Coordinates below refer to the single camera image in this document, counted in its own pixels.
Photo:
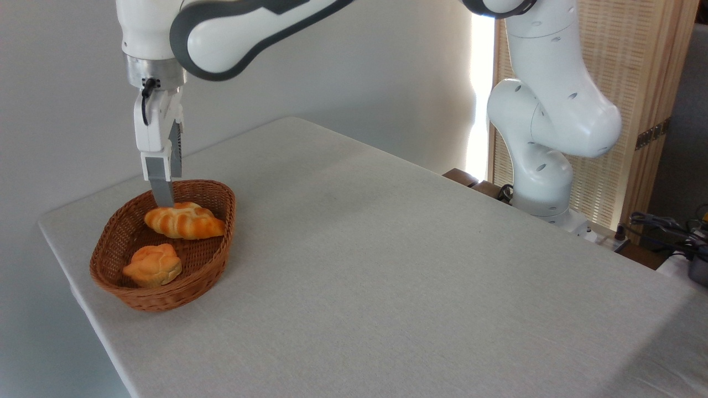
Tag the braided golden bread loaf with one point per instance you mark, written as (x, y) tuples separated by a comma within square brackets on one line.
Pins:
[(185, 222)]

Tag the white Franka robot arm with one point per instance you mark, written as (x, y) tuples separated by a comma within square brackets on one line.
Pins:
[(553, 121)]

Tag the brown wicker basket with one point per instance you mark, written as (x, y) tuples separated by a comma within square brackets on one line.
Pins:
[(204, 260)]

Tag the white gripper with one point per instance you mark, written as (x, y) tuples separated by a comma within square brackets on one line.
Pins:
[(155, 121)]

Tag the wooden slatted folding screen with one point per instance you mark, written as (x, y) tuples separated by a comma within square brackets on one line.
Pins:
[(636, 55)]

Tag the white power strip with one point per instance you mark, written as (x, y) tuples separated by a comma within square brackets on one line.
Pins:
[(605, 239)]

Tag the round golden bread roll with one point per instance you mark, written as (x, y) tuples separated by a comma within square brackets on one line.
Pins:
[(152, 268)]

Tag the dark brown wooden block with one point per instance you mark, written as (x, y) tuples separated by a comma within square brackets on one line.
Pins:
[(488, 189), (460, 177)]

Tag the metal screen hinge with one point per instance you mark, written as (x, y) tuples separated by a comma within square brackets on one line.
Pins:
[(652, 134)]

